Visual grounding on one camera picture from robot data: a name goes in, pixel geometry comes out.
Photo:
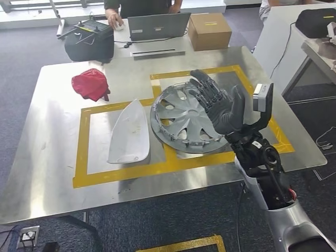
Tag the silver floor outlet box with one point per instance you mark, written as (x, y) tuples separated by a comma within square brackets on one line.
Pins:
[(28, 236)]

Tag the steel workbench table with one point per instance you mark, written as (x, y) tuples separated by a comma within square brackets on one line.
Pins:
[(52, 139)]

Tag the black case yellow label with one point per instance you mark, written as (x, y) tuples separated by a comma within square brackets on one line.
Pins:
[(315, 24)]

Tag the white computer mouse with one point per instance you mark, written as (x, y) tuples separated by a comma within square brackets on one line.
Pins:
[(119, 26)]

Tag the brown cardboard box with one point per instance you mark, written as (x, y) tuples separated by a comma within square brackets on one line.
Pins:
[(210, 33)]

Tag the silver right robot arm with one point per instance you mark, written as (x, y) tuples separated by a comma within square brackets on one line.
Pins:
[(288, 222)]

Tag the white curved shell part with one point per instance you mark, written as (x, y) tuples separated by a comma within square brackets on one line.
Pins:
[(131, 135)]

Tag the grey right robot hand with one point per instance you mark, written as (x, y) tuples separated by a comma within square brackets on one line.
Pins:
[(226, 114)]

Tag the black fabric bag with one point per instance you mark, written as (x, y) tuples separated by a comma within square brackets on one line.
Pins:
[(89, 48)]

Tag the red crumpled cloth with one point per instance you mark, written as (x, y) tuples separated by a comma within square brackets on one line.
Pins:
[(90, 83)]

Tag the grey laptop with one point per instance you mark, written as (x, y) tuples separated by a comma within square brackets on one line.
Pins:
[(157, 27)]

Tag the silver wheel cover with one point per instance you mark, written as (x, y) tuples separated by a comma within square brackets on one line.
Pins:
[(183, 118)]

